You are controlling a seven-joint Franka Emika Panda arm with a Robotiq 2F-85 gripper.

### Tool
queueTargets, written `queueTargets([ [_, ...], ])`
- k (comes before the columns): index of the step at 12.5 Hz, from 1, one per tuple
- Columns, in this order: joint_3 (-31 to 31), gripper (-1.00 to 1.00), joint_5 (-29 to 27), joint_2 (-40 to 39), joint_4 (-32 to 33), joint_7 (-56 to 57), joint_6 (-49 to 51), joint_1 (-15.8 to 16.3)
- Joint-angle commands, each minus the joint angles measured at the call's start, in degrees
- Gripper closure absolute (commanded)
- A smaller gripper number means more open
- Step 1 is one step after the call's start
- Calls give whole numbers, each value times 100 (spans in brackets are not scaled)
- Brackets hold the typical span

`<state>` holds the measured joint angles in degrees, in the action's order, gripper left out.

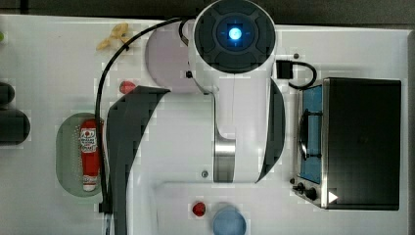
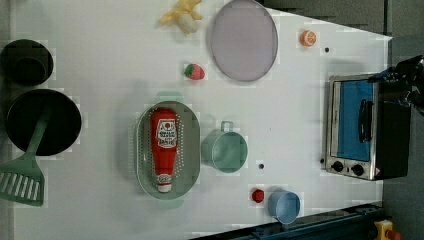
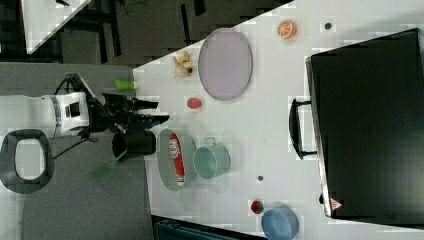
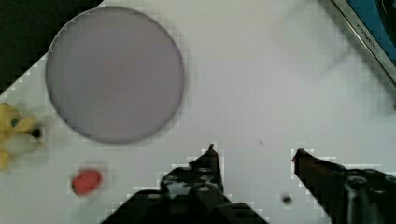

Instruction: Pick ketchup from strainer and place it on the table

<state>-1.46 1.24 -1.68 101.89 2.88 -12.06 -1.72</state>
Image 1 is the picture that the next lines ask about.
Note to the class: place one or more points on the black and steel toaster oven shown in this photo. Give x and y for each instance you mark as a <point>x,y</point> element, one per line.
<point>348,144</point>

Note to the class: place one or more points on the blue round cup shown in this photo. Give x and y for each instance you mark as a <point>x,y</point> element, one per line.
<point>229,221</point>

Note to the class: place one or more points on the red strawberry toy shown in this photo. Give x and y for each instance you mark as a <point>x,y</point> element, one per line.
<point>126,86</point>

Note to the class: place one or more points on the red plush ketchup bottle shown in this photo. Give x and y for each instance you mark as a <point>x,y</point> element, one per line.
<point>89,154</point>

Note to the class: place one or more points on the dark round object upper left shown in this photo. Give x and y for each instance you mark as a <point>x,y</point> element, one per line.
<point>7,93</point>

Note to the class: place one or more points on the peeled banana toy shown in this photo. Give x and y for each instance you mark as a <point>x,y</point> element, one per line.
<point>118,33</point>

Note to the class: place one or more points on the grey round plate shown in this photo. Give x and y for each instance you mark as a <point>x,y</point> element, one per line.
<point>167,60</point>

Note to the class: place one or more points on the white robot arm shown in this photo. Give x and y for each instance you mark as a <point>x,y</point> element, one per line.
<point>231,130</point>

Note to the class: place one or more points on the dark object at left edge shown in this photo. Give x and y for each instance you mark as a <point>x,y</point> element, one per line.
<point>14,127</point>

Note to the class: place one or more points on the small red tomato toy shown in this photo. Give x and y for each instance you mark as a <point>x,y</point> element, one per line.
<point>199,209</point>

